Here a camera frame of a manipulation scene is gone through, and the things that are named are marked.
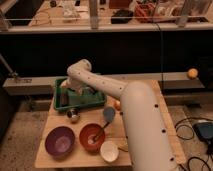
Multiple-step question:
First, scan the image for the dark brown eraser block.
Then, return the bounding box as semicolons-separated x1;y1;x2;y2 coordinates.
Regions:
60;92;69;107

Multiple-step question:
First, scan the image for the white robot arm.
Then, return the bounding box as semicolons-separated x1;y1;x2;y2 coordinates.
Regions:
67;59;179;171

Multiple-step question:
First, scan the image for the small brush in tray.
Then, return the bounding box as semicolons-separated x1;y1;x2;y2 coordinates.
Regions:
84;86;96;94

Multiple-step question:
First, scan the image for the green plastic tray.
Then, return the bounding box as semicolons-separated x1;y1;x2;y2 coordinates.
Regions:
54;78;106;112

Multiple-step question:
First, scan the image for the blue spoon scoop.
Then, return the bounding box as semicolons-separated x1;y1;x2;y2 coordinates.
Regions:
103;106;115;129

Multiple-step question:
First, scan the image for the orange ball fruit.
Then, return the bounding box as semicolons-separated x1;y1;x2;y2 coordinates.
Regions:
114;100;121;111

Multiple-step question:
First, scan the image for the red bowl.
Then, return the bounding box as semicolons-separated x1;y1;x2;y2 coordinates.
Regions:
79;123;105;153

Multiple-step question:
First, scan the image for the purple bowl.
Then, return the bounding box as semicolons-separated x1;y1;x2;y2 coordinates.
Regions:
45;126;75;158

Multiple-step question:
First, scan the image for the beige leaf shaped object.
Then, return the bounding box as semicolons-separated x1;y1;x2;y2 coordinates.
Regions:
118;143;128;152

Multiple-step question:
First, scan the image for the black bag on shelf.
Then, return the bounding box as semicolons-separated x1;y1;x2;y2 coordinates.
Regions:
111;9;133;24

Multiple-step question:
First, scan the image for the red object on shelf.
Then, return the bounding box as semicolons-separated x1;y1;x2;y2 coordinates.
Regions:
134;3;154;23

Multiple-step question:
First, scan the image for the orange ball on ledge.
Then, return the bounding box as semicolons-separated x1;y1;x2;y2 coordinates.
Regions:
187;68;198;79

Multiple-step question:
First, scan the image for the black power adapter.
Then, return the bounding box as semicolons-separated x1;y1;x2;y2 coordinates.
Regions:
193;122;213;141

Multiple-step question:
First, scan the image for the black floor cable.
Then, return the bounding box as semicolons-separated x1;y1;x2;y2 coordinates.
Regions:
174;116;213;171

